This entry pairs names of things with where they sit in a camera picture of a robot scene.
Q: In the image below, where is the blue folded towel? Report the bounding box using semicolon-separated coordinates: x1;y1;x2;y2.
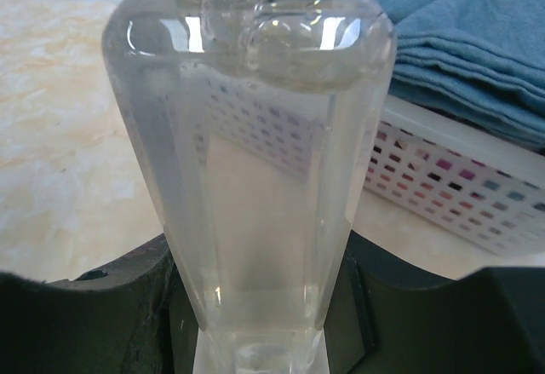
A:
377;0;544;150

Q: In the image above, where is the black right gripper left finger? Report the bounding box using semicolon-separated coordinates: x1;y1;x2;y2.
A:
1;236;198;373

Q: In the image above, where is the clear square bottle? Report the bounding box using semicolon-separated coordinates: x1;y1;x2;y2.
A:
102;0;396;373

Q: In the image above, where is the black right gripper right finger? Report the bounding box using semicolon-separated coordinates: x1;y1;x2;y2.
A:
324;233;544;373

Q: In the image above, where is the white plastic basket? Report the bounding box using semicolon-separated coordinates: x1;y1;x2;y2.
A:
103;0;544;256

